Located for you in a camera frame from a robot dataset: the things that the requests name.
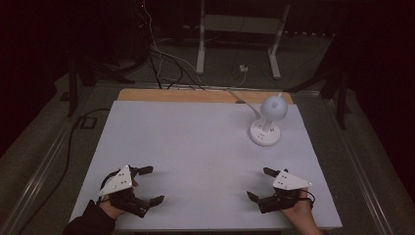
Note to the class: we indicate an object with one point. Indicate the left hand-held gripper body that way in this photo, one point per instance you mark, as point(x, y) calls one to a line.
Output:
point(117, 182)

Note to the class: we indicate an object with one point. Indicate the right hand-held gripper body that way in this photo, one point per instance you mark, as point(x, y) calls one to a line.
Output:
point(288, 181)

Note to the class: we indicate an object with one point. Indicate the person's left hand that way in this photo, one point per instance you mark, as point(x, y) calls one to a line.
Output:
point(110, 209)

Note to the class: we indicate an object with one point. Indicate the person's right hand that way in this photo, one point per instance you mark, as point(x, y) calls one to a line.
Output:
point(298, 213)

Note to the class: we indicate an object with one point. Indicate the white desk lamp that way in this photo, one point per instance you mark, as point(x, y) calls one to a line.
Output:
point(268, 125)

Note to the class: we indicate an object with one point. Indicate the white table mat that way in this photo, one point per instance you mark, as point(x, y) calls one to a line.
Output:
point(195, 156)

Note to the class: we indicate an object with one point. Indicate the black metal stand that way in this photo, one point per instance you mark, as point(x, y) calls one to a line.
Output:
point(73, 88)
point(341, 94)

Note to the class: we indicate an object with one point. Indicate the white power adapter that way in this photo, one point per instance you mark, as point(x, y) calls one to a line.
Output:
point(243, 68)

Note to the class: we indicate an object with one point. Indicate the white metal stand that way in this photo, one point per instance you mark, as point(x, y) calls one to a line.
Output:
point(238, 24)

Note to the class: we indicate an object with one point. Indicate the black square frame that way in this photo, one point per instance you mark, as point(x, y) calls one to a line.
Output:
point(88, 122)

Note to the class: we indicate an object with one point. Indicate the metal floor rail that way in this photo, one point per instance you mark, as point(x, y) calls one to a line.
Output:
point(359, 169)
point(42, 169)

